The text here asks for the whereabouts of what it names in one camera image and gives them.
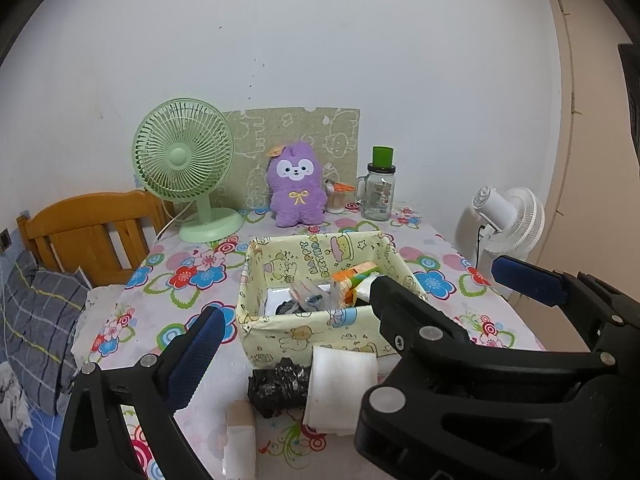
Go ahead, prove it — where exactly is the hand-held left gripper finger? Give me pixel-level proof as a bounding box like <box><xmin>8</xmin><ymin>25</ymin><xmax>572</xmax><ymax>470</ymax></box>
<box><xmin>57</xmin><ymin>305</ymin><xmax>227</xmax><ymax>480</ymax></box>

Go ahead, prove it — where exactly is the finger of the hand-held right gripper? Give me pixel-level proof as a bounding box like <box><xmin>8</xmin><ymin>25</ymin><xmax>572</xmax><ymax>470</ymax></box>
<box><xmin>491</xmin><ymin>254</ymin><xmax>640</xmax><ymax>356</ymax></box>
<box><xmin>354</xmin><ymin>275</ymin><xmax>618</xmax><ymax>480</ymax></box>

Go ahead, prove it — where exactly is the green orange tissue pack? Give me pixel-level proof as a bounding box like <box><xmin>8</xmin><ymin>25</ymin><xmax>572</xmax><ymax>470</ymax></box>
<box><xmin>331</xmin><ymin>262</ymin><xmax>381</xmax><ymax>309</ymax></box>

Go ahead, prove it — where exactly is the black plastic bag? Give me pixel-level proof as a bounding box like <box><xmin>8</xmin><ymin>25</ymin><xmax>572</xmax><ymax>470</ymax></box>
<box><xmin>247</xmin><ymin>357</ymin><xmax>313</xmax><ymax>418</ymax></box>

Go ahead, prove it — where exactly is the yellow cartoon printed storage box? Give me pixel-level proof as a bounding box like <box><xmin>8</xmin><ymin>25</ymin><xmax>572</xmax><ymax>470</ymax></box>
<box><xmin>235</xmin><ymin>230</ymin><xmax>428</xmax><ymax>365</ymax></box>

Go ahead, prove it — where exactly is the white floor fan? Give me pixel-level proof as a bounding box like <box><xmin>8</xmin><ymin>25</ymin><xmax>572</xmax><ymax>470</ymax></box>
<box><xmin>472</xmin><ymin>186</ymin><xmax>546</xmax><ymax>261</ymax></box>

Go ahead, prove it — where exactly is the glass jar mug green lid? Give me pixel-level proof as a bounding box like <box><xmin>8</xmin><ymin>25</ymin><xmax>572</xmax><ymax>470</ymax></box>
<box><xmin>356</xmin><ymin>146</ymin><xmax>397</xmax><ymax>222</ymax></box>

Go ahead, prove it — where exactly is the cotton swab tub orange lid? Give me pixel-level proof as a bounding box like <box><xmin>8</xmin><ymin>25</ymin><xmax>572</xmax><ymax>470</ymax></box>
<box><xmin>325</xmin><ymin>180</ymin><xmax>355</xmax><ymax>213</ymax></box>

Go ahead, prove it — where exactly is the beige door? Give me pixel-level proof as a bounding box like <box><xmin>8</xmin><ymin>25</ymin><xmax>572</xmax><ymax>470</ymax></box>
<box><xmin>500</xmin><ymin>0</ymin><xmax>640</xmax><ymax>351</ymax></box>

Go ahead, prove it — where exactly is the grey plaid pillow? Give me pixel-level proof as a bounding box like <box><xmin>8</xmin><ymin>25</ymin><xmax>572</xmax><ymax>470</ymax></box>
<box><xmin>0</xmin><ymin>250</ymin><xmax>91</xmax><ymax>416</ymax></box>

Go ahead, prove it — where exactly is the purple plush toy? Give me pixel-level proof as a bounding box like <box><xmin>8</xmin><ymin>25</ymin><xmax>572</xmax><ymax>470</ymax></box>
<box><xmin>266</xmin><ymin>141</ymin><xmax>328</xmax><ymax>227</ymax></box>

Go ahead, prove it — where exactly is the wooden bed headboard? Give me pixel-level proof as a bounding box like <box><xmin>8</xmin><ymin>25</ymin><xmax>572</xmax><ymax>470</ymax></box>
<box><xmin>16</xmin><ymin>189</ymin><xmax>176</xmax><ymax>286</ymax></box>

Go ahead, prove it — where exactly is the blue checked bed sheet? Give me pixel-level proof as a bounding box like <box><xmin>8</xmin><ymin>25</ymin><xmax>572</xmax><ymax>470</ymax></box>
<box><xmin>0</xmin><ymin>400</ymin><xmax>66</xmax><ymax>480</ymax></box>

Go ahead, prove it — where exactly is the white grey crumpled cloth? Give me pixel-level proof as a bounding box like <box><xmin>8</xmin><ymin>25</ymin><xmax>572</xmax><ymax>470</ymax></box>
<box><xmin>0</xmin><ymin>360</ymin><xmax>33</xmax><ymax>443</ymax></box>

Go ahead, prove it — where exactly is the green desk fan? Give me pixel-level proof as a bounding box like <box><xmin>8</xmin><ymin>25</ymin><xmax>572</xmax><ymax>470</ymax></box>
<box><xmin>132</xmin><ymin>96</ymin><xmax>245</xmax><ymax>245</ymax></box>

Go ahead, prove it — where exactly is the green cartoon printed board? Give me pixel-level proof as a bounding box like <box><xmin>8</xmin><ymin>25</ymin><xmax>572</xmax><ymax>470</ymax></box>
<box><xmin>220</xmin><ymin>106</ymin><xmax>361</xmax><ymax>211</ymax></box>

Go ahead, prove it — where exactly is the white fan cable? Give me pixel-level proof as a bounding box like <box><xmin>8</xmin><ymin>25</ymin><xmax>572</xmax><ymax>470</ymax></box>
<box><xmin>156</xmin><ymin>199</ymin><xmax>184</xmax><ymax>242</ymax></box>

